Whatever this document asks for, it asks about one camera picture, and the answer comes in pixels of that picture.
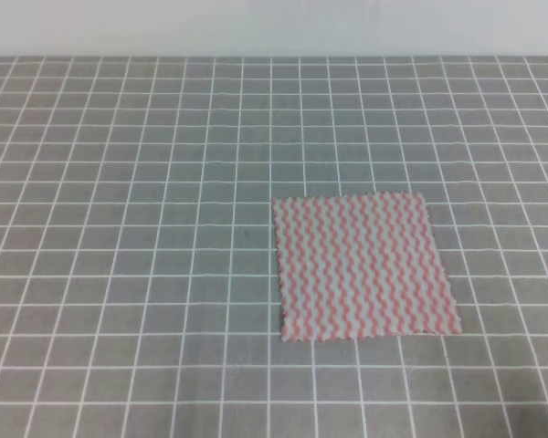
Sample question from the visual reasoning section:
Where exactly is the pink white wavy striped towel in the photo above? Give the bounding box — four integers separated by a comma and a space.
272, 192, 462, 342

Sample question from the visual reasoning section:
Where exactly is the grey grid pattern tablecloth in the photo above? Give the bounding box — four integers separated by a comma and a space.
0, 56, 548, 437

